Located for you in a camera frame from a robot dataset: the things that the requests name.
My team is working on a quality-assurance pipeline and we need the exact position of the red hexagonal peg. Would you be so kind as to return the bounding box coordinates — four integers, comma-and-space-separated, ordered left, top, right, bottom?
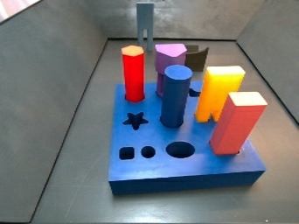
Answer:
122, 45, 146, 102

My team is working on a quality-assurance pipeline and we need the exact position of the blue shape-sorting board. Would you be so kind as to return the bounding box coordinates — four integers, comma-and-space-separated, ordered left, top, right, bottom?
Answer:
108, 83, 267, 194

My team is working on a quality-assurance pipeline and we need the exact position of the purple pentagon peg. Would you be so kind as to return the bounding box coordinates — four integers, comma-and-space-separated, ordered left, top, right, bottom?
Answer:
155, 44, 187, 96

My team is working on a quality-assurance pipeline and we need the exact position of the yellow arch-notched peg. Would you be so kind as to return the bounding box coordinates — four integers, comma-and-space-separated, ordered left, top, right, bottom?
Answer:
195, 66, 246, 123

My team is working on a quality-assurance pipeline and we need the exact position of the salmon red rectangular peg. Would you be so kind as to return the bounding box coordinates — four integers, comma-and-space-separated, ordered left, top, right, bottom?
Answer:
210, 92, 267, 155

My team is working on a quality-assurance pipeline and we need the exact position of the dark blue cylinder peg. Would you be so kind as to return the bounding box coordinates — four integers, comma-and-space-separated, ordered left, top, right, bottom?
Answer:
160, 65, 192, 128

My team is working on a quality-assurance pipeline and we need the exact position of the light blue two-legged peg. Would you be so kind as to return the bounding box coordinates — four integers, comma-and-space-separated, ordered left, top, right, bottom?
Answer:
136, 2, 155, 51

